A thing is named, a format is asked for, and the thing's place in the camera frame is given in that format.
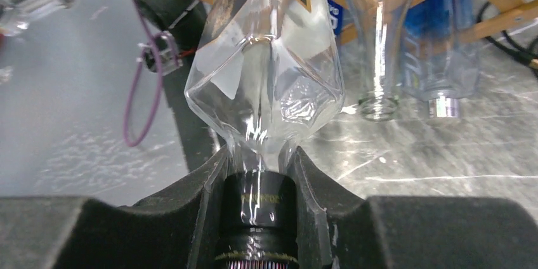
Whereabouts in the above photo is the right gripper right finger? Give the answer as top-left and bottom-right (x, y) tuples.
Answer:
(291, 148), (537, 268)

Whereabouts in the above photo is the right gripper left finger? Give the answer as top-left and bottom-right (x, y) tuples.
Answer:
(1, 150), (227, 268)

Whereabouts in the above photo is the clear liquor bottle black cap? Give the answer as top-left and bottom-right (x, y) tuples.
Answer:
(185, 0), (344, 268)

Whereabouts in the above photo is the tall blue square bottle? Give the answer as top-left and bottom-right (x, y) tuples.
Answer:
(400, 0), (481, 121)

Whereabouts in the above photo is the clear glass bottle in rack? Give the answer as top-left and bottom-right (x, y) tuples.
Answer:
(346, 0), (413, 122)

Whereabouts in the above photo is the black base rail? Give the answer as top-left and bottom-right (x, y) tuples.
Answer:
(134, 0), (222, 172)

